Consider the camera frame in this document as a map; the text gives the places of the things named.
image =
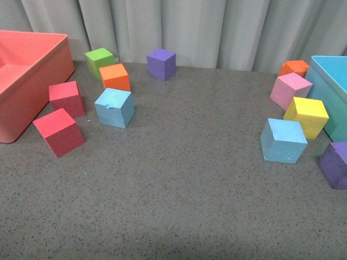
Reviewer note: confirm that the light blue foam block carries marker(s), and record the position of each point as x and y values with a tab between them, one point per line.
282	141

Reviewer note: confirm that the red foam block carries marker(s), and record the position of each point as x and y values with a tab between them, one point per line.
67	96
60	131

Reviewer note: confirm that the red foam block front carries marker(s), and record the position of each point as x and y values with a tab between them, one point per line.
60	131

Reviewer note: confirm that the light blue plastic bin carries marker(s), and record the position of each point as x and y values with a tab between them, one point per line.
328	76

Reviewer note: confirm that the grey curtain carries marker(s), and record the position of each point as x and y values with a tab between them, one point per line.
237	35

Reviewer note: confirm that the red plastic bin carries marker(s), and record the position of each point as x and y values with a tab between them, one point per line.
30	63

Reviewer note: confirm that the pink foam block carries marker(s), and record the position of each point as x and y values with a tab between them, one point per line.
287	87

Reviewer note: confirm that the orange foam block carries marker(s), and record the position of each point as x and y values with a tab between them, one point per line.
115	77
299	67

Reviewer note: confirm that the orange foam block right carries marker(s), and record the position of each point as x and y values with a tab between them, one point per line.
299	67

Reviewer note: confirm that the purple foam block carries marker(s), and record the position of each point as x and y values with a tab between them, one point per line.
333	165
161	64

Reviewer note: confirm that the purple foam block near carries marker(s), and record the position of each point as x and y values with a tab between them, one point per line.
333	165

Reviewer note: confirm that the orange foam block left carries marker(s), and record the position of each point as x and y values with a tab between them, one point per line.
115	77

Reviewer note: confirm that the light blue block with dent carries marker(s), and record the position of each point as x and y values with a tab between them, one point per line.
115	107

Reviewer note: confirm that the purple foam block far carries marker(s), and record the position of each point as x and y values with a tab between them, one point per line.
161	64

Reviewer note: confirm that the yellow foam block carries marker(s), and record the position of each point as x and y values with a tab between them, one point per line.
311	114

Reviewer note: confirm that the red foam block rear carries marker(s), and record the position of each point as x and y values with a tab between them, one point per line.
67	96

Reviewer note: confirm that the green foam block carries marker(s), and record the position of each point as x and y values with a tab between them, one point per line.
98	58

